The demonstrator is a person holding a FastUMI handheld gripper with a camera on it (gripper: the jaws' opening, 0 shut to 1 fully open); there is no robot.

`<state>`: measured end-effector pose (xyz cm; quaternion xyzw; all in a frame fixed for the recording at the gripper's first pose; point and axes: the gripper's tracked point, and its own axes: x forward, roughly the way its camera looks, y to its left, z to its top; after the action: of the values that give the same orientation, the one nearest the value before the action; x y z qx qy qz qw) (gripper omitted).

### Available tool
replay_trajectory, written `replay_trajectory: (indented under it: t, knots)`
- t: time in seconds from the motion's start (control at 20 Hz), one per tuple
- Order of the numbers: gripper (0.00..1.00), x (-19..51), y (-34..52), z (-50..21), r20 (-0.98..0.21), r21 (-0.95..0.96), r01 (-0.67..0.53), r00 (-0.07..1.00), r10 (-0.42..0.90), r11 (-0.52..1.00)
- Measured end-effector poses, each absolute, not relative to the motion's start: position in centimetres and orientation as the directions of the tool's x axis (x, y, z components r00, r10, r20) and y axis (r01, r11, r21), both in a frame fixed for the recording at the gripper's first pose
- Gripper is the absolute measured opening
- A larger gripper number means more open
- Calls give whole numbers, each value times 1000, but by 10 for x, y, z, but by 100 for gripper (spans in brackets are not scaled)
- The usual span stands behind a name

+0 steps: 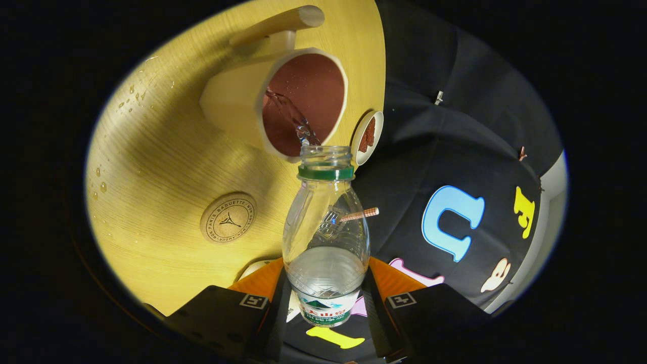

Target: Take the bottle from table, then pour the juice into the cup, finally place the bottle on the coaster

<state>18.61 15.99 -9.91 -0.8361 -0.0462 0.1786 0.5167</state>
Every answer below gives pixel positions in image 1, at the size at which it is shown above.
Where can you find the clear plastic juice bottle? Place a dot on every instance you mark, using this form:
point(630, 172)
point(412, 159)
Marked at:
point(326, 263)

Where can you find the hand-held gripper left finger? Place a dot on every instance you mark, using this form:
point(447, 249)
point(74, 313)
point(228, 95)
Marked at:
point(278, 328)

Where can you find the white clip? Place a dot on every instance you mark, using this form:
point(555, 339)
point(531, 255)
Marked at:
point(438, 97)

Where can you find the round wooden coaster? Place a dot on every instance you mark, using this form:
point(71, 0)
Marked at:
point(227, 218)

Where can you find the orange clothespin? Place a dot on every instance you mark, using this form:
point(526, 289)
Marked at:
point(522, 153)

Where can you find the round white plate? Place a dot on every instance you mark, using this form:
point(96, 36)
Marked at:
point(376, 121)

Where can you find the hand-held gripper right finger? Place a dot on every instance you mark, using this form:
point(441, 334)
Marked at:
point(376, 328)

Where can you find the reddish brown sausage piece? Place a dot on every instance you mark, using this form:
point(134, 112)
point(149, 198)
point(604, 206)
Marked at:
point(367, 136)

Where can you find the white toaster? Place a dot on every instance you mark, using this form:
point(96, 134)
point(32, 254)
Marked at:
point(252, 267)

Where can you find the red striped straw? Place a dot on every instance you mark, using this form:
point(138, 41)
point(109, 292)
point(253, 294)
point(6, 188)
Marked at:
point(371, 213)

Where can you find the black backdrop cloth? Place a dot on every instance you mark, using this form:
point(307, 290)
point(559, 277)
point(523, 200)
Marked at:
point(429, 126)

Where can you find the wooden table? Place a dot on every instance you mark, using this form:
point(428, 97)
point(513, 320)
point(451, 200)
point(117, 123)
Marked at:
point(151, 151)

